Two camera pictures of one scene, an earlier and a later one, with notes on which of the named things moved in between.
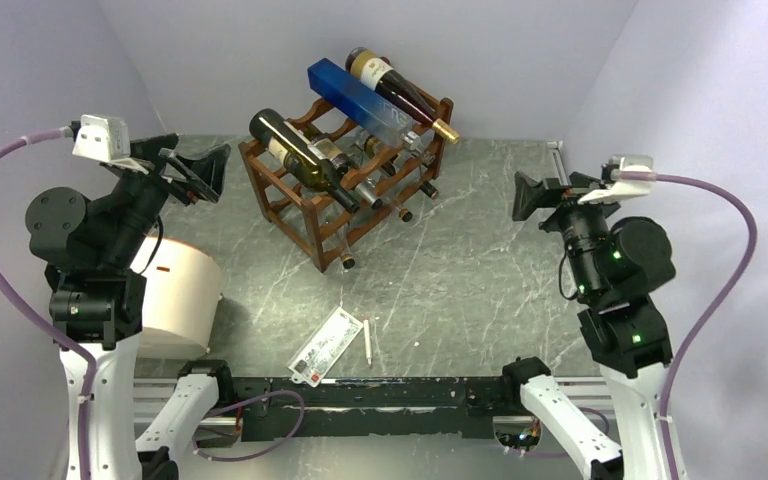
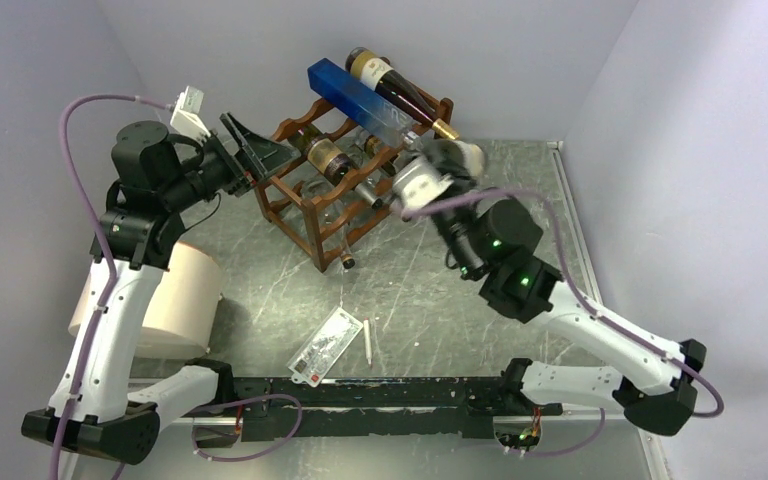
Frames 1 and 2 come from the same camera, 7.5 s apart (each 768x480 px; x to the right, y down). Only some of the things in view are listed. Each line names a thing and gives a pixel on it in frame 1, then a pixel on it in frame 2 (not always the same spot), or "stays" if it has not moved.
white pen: x=367 y=341 stays
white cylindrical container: x=183 y=289 stays
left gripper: x=204 y=175 → x=265 y=157
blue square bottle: x=370 y=108 stays
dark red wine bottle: x=379 y=75 stays
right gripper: x=527 y=195 → x=447 y=163
